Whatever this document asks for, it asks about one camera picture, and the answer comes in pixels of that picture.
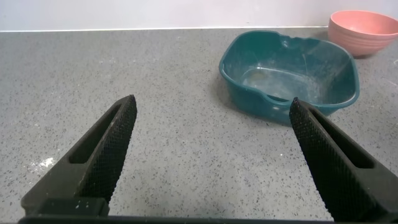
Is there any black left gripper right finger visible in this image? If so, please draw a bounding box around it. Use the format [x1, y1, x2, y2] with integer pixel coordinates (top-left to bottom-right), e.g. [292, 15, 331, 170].
[289, 96, 398, 223]

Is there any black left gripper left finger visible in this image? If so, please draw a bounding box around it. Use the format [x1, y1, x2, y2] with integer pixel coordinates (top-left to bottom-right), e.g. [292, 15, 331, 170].
[21, 94, 138, 217]

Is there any teal plastic tray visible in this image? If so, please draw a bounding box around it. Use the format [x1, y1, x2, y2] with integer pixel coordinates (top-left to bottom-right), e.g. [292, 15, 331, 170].
[218, 29, 361, 126]

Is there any pink plastic bowl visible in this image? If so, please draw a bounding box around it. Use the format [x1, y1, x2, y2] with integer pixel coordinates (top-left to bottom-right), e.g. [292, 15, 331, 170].
[327, 9, 398, 58]

